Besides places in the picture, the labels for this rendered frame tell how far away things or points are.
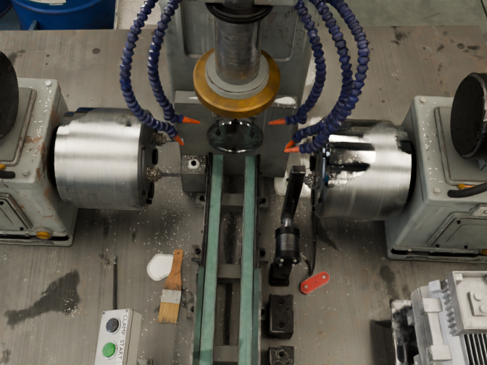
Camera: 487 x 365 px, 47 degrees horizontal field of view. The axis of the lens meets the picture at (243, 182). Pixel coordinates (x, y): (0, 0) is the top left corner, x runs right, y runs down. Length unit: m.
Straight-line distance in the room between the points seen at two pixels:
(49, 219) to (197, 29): 0.59
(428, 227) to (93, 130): 0.83
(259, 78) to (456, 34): 1.13
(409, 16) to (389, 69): 1.40
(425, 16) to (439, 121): 2.01
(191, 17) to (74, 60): 0.72
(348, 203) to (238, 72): 0.43
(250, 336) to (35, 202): 0.59
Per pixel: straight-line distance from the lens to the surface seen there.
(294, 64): 1.42
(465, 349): 1.26
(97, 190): 1.33
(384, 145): 1.32
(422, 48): 2.06
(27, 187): 1.32
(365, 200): 1.33
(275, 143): 1.49
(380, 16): 3.30
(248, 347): 1.35
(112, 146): 1.30
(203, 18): 1.33
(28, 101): 1.40
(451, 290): 1.26
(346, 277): 1.56
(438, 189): 1.30
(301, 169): 1.15
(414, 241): 1.52
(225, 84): 1.13
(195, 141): 1.50
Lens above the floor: 2.24
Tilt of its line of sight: 61 degrees down
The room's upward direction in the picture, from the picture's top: 4 degrees clockwise
